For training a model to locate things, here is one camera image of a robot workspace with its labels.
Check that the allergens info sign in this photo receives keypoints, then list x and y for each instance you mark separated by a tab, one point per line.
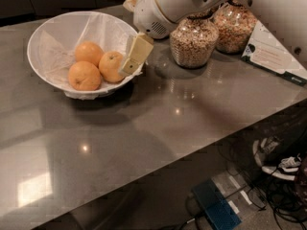
266	52

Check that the white bowl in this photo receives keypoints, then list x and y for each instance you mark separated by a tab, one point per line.
37	45

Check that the middle glass cereal jar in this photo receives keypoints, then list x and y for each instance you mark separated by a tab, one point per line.
194	40

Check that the right glass cereal jar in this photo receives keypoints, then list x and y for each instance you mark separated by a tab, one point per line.
235	24

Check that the glass cereal jar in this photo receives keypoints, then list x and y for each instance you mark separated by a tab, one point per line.
194	40
235	24

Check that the black white sneaker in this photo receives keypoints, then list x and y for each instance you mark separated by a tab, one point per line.
284	168

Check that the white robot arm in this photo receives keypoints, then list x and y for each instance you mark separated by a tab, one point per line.
285	19

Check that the orange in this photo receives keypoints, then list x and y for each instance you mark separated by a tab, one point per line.
89	51
109	66
84	76

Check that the blue box on floor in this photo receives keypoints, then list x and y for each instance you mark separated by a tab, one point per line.
217	210

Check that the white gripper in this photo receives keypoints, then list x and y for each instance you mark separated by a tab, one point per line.
148	13

